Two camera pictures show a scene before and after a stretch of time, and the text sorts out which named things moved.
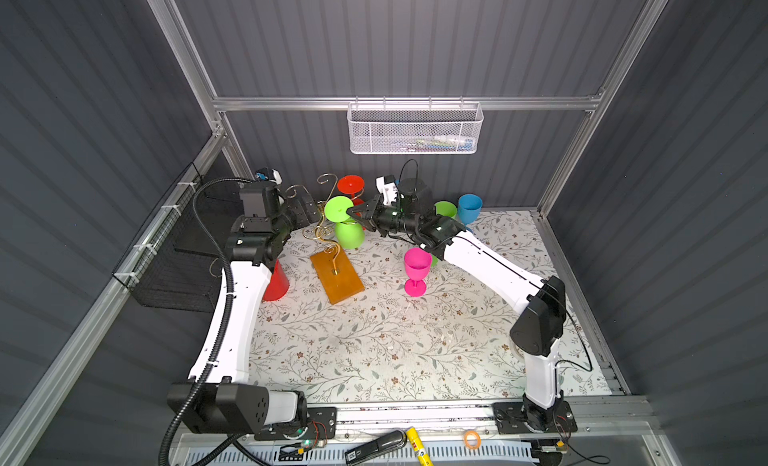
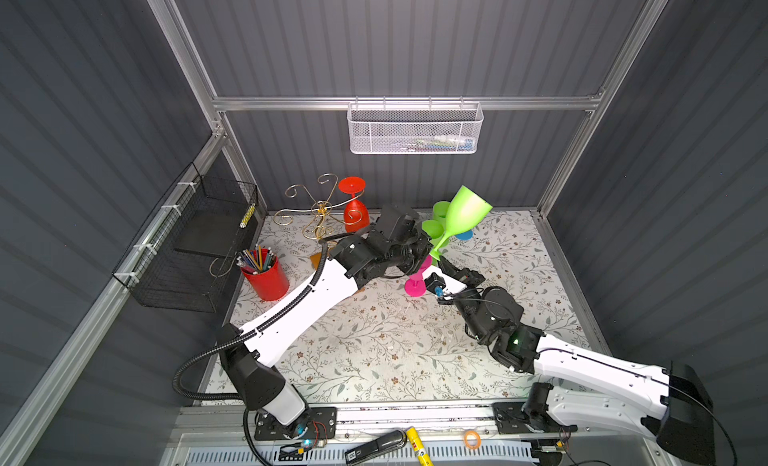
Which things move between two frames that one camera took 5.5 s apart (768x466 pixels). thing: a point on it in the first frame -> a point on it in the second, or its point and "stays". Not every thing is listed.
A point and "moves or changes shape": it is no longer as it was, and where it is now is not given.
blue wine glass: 469,207 moves or changes shape
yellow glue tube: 423,458 stays
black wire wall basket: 172,262 stays
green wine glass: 446,208 stays
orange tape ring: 466,443 stays
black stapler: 383,444 stays
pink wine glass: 418,265 stays
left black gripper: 301,220 -> 424,244
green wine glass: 349,235 -> 466,211
